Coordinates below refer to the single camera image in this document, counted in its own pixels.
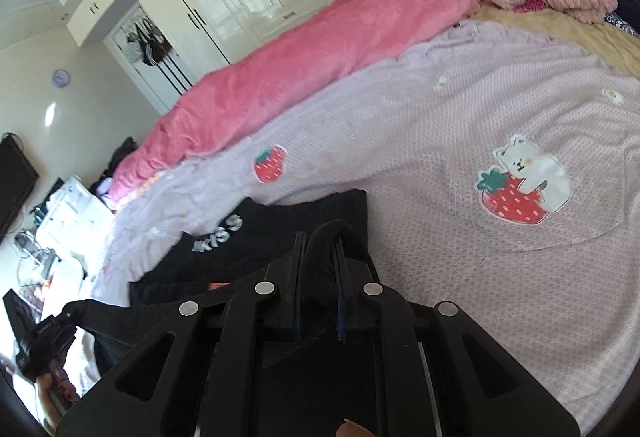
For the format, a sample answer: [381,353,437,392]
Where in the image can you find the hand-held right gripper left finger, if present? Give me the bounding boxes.
[55,232,308,437]

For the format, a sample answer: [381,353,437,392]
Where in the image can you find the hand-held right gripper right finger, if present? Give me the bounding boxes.
[334,227,581,437]

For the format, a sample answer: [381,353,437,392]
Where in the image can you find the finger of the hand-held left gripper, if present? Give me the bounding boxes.
[60,299,93,319]

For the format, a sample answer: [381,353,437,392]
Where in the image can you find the black sweater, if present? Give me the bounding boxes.
[75,188,388,368]

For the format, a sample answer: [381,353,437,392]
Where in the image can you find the pile of dark clothes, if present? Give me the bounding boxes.
[90,137,138,198]

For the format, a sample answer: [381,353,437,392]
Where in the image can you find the person's left hand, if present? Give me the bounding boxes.
[35,358,82,424]

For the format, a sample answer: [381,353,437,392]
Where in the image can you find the person's right hand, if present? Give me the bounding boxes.
[334,419,373,437]

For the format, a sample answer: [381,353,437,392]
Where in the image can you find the white desk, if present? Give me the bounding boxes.
[15,174,116,298]

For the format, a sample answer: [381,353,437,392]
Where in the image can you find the black television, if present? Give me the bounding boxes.
[0,133,40,233]

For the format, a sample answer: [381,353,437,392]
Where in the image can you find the lilac strawberry print bedsheet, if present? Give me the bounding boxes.
[65,20,640,428]

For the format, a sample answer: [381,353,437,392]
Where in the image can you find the white door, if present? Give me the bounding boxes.
[102,0,196,115]

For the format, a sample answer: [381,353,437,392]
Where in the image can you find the pink quilt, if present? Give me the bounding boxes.
[109,0,483,203]

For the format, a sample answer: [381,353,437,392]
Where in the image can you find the hanging bags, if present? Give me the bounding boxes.
[125,14,173,65]

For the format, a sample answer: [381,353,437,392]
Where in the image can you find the yellow blanket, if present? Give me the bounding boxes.
[465,0,640,78]

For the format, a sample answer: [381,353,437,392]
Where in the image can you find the dark blue patterned cloth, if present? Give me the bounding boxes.
[602,10,640,39]

